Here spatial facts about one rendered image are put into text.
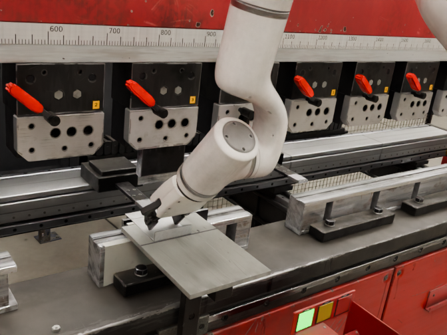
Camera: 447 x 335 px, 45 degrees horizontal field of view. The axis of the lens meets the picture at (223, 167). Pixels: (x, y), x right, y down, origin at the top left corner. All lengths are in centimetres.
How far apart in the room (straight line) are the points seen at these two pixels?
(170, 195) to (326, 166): 94
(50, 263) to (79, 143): 197
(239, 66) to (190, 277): 38
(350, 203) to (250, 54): 83
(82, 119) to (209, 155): 24
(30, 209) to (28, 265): 161
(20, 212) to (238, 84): 67
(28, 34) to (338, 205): 96
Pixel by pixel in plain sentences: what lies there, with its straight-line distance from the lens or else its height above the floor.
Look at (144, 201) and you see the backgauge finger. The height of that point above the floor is 100.
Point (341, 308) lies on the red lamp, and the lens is 133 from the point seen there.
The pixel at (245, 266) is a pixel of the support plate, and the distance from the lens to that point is 102.
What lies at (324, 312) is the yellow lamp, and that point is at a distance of 129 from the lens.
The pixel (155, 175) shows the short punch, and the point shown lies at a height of 110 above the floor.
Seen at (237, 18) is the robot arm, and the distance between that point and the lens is 81.
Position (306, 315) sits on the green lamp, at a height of 82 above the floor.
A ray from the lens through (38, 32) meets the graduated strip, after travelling 91.
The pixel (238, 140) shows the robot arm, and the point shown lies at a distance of 86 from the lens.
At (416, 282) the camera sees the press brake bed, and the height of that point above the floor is 68.
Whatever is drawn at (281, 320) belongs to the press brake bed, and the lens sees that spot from 137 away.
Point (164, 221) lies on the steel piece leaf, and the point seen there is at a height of 100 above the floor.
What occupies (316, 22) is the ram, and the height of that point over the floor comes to 143.
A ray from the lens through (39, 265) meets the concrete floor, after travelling 290.
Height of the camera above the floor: 152
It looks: 21 degrees down
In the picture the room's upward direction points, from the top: 7 degrees clockwise
